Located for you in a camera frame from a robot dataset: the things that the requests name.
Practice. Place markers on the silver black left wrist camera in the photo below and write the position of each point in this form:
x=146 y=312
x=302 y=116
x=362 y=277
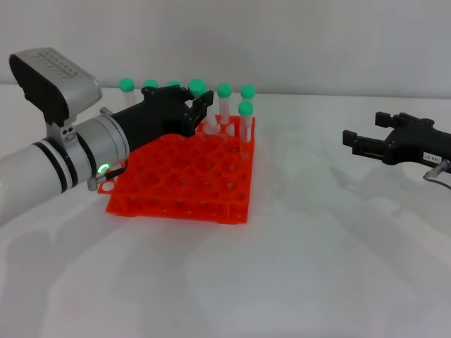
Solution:
x=53 y=84

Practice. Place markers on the green capped test tube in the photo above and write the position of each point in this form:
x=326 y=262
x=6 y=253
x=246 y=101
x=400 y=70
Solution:
x=174 y=84
x=196 y=86
x=245 y=108
x=247 y=91
x=151 y=83
x=224 y=90
x=127 y=84

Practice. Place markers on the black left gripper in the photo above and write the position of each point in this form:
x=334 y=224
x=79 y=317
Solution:
x=155 y=112

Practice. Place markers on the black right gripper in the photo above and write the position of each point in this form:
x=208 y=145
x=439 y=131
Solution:
x=419 y=144

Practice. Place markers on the orange test tube rack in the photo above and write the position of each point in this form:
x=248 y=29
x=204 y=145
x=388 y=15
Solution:
x=183 y=176

